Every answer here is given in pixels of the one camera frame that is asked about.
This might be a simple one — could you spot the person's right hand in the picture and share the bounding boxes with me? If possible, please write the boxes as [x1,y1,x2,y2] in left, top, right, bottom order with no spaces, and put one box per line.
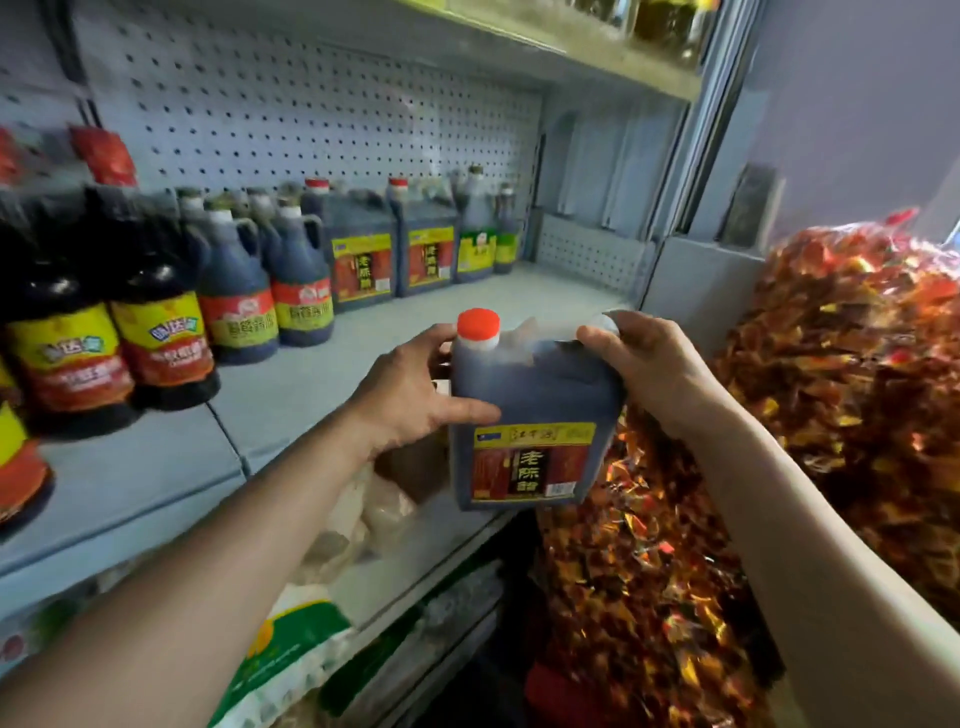
[576,309,727,442]

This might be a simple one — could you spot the person's left hand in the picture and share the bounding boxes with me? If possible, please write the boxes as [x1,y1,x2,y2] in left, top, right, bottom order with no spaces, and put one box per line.
[351,323,503,459]

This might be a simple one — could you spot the square dark vinegar jug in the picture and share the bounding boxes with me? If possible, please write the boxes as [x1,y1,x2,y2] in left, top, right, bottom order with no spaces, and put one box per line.
[448,307,628,513]
[387,176,461,299]
[301,177,399,315]

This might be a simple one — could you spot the person's left forearm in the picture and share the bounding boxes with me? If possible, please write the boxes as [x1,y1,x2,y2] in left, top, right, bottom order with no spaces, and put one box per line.
[0,401,385,728]

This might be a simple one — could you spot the person's right forearm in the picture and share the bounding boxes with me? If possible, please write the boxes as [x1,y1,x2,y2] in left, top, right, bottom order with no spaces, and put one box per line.
[675,378,960,728]

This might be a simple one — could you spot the perforated grey shelf divider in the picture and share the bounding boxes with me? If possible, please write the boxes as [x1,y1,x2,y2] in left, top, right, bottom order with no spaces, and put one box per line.
[533,212,655,299]

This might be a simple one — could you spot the green-label dark bottle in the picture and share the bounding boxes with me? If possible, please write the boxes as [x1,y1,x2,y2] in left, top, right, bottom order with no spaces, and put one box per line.
[492,183,525,276]
[454,165,498,285]

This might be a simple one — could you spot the beige plastic bag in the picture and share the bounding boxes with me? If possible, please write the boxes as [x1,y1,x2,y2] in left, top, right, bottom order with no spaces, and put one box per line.
[291,427,453,588]

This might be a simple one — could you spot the green and clear food package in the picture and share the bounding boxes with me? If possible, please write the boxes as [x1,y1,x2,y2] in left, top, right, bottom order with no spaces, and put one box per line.
[318,558,505,721]

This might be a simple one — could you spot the clear bag of red-gold candies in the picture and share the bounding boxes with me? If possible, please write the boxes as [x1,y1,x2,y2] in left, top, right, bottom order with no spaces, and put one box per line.
[534,405,785,728]
[708,208,960,627]

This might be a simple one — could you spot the white and green rice sack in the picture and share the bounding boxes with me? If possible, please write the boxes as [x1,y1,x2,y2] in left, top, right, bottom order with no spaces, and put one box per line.
[208,583,355,728]

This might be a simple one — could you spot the grey metal overhead shelf board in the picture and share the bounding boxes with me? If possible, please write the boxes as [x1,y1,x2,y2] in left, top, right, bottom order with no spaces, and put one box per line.
[330,0,705,104]

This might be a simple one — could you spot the red-capped dark sauce bottle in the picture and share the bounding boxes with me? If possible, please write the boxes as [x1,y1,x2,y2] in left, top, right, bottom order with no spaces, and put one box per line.
[0,358,56,528]
[69,125,222,413]
[0,127,138,441]

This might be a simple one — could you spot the oil bottles with yellow liquid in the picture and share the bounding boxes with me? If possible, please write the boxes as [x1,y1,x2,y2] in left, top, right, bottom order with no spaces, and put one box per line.
[570,0,723,67]

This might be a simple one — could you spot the grey pegboard back panel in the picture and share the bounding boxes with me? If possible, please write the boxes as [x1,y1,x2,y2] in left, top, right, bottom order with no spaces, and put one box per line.
[67,0,544,204]

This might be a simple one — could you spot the white-capped handled soy sauce jug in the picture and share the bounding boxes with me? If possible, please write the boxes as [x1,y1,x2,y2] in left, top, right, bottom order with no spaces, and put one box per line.
[175,186,213,256]
[195,207,281,367]
[246,187,282,249]
[268,198,337,348]

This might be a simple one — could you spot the dark wall-mounted box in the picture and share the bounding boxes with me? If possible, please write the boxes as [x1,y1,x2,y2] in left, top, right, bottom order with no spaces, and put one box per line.
[718,163,785,252]

